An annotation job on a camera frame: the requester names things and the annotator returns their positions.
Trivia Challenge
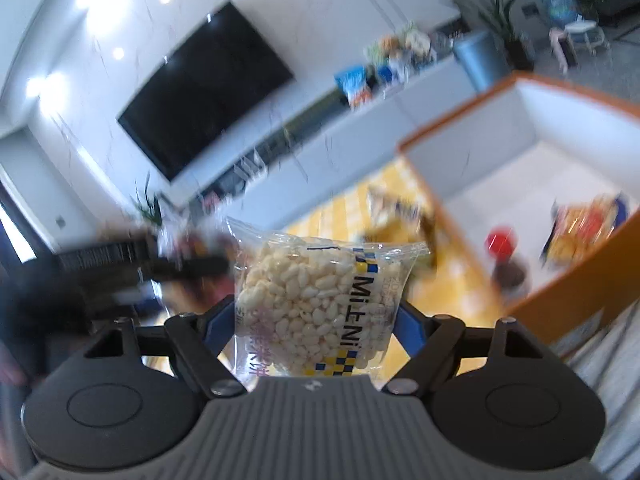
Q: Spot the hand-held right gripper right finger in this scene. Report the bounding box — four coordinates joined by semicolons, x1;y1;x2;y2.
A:
382;300;543;396

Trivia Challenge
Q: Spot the blue snack bag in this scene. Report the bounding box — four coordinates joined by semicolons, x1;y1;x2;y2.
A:
334;66;373;111

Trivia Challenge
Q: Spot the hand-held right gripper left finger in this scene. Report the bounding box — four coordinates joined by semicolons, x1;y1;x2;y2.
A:
82;297;248;397

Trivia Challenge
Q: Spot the white round stool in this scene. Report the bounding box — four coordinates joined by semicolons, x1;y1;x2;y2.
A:
562;17;611;56

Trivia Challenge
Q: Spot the tall-leaf potted plant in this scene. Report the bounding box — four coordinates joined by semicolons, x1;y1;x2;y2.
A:
470;0;536;72

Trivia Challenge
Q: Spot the orange rice cracker packet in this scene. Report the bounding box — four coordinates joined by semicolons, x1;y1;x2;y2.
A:
540;194;630;268

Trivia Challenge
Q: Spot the blue-grey trash can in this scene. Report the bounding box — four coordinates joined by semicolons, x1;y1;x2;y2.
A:
452;30;508;93

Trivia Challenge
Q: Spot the white marble television cabinet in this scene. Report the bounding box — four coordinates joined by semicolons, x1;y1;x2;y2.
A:
160;52;481;231

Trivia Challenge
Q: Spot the orange cardboard box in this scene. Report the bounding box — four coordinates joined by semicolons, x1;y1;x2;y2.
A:
397;72;640;361

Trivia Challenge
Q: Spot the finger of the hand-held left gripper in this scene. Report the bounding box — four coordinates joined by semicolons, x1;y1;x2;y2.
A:
147;254;232;282

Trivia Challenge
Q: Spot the clear puffed rice packet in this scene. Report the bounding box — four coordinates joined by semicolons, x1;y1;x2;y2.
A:
225;216;432;378

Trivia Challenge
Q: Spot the dark nut packet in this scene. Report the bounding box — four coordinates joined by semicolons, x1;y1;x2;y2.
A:
484;227;533;301

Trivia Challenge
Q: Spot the pink heater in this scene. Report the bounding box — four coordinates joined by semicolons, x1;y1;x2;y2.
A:
548;27;578;73

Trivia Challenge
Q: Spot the black wall television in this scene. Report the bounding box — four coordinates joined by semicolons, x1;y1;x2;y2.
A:
116;1;295;183

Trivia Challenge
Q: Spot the glass vase with plant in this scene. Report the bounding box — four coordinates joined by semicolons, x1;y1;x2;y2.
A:
131;172;163;233

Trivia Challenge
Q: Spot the teddy bear bouquet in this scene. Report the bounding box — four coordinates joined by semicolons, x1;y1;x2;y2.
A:
380;35;416;83

